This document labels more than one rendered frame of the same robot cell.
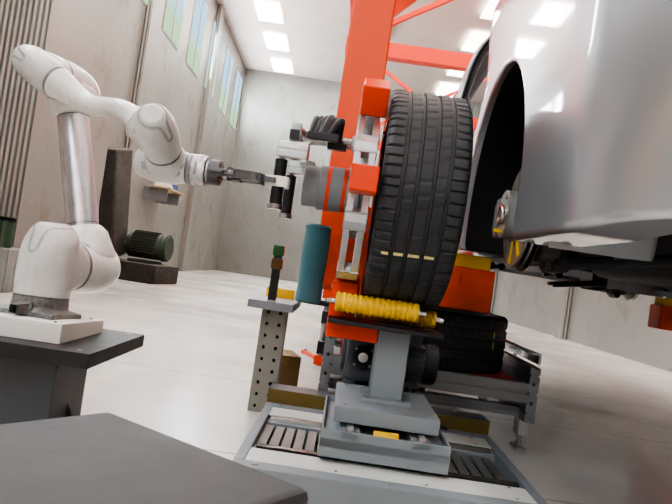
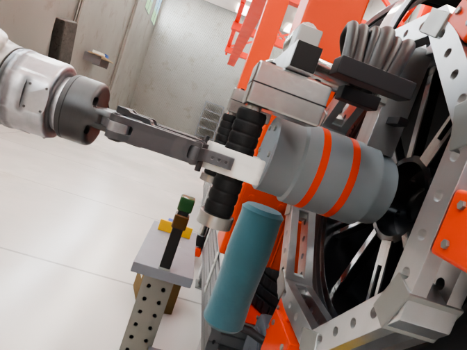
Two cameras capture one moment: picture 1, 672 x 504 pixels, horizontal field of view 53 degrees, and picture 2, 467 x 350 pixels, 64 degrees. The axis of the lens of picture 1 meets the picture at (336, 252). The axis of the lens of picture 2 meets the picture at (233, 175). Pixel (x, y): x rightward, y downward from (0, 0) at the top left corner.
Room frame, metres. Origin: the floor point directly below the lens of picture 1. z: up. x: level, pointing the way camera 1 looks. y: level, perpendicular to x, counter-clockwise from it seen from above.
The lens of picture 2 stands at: (1.47, 0.25, 0.86)
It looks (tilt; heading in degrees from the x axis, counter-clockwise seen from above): 6 degrees down; 352
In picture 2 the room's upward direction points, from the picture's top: 19 degrees clockwise
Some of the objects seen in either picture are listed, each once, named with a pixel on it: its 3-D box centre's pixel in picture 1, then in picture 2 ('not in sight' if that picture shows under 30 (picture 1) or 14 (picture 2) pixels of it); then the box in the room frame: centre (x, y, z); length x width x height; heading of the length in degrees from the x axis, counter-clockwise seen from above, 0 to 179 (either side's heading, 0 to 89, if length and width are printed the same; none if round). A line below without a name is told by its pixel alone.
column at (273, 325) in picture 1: (268, 357); (149, 306); (2.70, 0.21, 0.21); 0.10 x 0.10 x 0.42; 89
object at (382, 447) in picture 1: (379, 429); not in sight; (2.09, -0.21, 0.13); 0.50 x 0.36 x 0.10; 179
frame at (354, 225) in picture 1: (358, 193); (358, 185); (2.09, -0.04, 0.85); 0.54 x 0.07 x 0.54; 179
